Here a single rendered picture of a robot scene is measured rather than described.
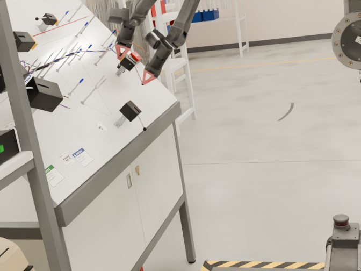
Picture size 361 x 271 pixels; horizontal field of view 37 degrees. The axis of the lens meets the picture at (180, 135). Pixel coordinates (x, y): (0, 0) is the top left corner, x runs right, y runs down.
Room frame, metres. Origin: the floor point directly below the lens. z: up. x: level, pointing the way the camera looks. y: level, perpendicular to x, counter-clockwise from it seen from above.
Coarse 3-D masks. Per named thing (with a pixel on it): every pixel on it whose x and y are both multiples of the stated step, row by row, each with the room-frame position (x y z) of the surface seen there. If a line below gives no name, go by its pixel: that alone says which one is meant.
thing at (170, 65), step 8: (176, 0) 5.38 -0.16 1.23; (160, 8) 4.88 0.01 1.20; (176, 8) 5.39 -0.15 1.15; (160, 16) 4.86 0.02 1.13; (168, 16) 5.10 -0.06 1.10; (176, 16) 5.25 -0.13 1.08; (160, 24) 4.86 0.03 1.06; (160, 32) 4.87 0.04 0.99; (184, 48) 5.38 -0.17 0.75; (184, 56) 5.38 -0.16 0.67; (168, 64) 4.87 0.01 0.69; (176, 64) 5.13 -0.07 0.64; (184, 64) 5.28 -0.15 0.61; (168, 72) 4.86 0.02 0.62; (168, 80) 4.87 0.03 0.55; (168, 88) 4.87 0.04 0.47; (192, 96) 5.38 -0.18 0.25; (192, 104) 5.38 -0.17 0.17; (184, 112) 5.20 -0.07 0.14; (192, 112) 5.38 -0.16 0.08; (176, 120) 4.86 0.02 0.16; (176, 128) 4.86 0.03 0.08
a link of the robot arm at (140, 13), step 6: (138, 0) 2.06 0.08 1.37; (144, 0) 2.01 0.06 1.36; (150, 0) 2.00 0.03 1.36; (156, 0) 2.00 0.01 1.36; (132, 6) 2.15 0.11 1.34; (138, 6) 2.06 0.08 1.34; (144, 6) 2.06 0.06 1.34; (150, 6) 2.06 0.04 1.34; (132, 12) 2.12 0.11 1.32; (138, 12) 2.09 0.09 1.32; (144, 12) 2.10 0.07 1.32; (132, 18) 2.13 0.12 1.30; (138, 18) 2.13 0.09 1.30; (144, 18) 2.13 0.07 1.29
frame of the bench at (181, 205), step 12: (180, 168) 2.49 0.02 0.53; (180, 204) 2.42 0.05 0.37; (168, 216) 2.24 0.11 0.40; (180, 216) 2.49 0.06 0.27; (0, 228) 1.46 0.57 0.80; (12, 228) 1.45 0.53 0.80; (24, 228) 1.43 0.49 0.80; (36, 228) 1.42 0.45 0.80; (60, 228) 1.43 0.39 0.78; (156, 240) 2.07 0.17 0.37; (192, 240) 2.50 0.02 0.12; (144, 252) 1.93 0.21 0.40; (192, 252) 2.48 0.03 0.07
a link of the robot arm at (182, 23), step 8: (184, 0) 2.27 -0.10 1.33; (192, 0) 2.26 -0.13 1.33; (184, 8) 2.26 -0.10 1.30; (192, 8) 2.25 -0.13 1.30; (184, 16) 2.24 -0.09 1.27; (192, 16) 2.26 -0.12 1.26; (176, 24) 2.23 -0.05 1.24; (184, 24) 2.22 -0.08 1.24; (168, 32) 2.23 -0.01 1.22; (184, 32) 2.26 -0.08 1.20; (176, 40) 2.20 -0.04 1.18; (184, 40) 2.25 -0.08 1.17
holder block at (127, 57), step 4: (128, 56) 2.28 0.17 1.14; (124, 60) 2.26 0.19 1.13; (128, 60) 2.25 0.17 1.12; (132, 60) 2.28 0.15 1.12; (120, 64) 2.26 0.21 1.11; (124, 64) 2.26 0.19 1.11; (128, 64) 2.26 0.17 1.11; (132, 64) 2.26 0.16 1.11; (128, 68) 2.26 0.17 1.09; (132, 68) 2.26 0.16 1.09
